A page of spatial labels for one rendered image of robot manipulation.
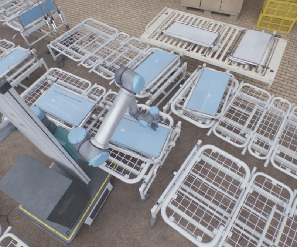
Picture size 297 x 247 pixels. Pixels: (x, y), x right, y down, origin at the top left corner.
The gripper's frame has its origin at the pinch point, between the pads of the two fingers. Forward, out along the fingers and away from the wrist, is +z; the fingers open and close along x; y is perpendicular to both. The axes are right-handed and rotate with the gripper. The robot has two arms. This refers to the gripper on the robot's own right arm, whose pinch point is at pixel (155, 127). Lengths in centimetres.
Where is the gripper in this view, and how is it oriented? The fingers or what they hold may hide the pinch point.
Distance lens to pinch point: 223.4
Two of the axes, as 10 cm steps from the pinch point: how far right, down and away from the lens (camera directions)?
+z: 0.7, 5.0, 8.6
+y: 9.2, 3.1, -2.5
